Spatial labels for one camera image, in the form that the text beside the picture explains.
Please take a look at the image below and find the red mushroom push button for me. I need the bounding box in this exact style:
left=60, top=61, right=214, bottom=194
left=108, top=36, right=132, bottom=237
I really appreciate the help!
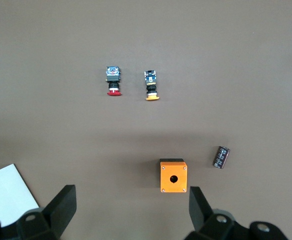
left=103, top=65, right=123, bottom=97

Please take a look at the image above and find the white drawer cabinet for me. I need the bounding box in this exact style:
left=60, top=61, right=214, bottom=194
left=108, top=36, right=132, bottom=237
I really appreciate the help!
left=0, top=163, right=40, bottom=228

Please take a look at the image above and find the small dark connector block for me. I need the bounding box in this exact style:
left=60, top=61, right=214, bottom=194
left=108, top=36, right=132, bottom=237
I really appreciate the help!
left=212, top=145, right=231, bottom=169

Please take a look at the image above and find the orange button enclosure box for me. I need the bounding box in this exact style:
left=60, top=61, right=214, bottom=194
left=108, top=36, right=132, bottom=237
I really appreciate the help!
left=159, top=157, right=188, bottom=193

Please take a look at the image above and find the yellow mushroom push button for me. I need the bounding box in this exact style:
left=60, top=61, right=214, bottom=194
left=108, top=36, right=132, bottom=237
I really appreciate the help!
left=143, top=69, right=161, bottom=102

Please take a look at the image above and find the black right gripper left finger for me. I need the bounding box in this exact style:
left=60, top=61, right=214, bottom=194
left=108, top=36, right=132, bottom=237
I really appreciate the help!
left=0, top=184, right=77, bottom=240

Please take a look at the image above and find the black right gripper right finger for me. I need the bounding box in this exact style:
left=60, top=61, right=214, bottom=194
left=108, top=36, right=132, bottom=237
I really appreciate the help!
left=184, top=186, right=289, bottom=240

